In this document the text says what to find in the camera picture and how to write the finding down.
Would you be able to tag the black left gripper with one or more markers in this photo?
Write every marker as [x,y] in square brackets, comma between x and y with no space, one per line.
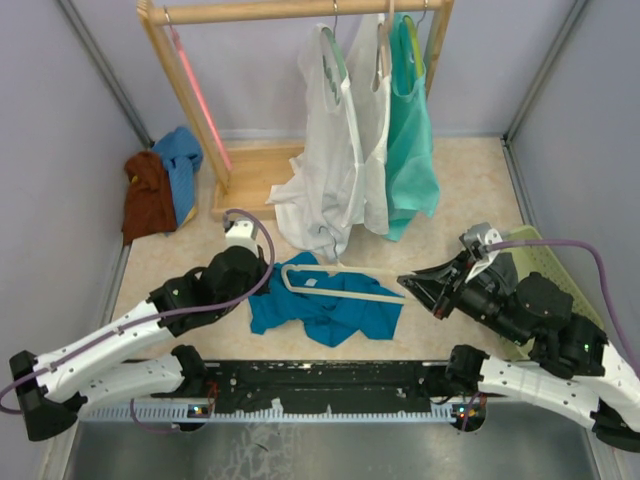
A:
[263,267]

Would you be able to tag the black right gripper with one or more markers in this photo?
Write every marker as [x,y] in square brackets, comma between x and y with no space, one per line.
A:
[430,284]

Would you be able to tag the cream hanger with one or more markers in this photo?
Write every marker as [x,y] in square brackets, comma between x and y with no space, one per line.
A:
[338,268]

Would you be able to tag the blue t-shirt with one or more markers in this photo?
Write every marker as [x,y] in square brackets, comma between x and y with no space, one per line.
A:
[327,320]

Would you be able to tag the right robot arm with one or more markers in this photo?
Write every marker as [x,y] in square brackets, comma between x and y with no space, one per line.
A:
[581,376]

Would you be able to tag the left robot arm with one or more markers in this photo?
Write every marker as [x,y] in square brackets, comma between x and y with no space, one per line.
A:
[56,389]

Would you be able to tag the grey t-shirt in basket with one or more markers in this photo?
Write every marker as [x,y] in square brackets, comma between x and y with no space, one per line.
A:
[501,276]

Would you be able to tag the teal t-shirt on hanger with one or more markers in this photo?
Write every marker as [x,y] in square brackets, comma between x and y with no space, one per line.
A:
[411,183]

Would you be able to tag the white t-shirt on green hanger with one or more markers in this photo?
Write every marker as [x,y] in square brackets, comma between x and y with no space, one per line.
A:
[327,187]

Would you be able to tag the pink hanger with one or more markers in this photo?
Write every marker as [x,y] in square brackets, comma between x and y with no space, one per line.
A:
[195,85]

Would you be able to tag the white t-shirt on wooden hanger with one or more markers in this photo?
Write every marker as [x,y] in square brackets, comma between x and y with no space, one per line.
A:
[372,102]

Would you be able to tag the green hanger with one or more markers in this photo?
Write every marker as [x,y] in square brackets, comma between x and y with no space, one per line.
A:
[333,64]

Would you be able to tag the yellow hanger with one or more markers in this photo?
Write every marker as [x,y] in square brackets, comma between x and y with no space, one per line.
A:
[415,58]

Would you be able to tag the wooden hanger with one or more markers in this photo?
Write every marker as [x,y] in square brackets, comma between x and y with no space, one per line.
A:
[384,50]

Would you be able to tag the wooden clothes rack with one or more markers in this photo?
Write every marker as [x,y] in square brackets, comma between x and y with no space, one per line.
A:
[252,88]

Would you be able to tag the light green perforated basket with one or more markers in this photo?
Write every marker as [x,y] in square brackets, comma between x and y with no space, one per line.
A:
[543,260]

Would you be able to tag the brown cloth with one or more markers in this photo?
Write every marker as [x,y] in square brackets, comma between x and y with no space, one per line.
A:
[148,206]

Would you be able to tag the light blue striped cloth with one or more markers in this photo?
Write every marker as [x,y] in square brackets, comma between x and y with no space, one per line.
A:
[181,157]

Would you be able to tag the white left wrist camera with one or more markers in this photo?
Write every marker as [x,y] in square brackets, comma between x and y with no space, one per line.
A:
[242,233]

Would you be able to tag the white toothed cable strip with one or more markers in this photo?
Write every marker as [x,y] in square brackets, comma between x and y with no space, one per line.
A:
[193,412]

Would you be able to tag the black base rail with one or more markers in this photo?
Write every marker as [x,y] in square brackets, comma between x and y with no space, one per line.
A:
[313,386]

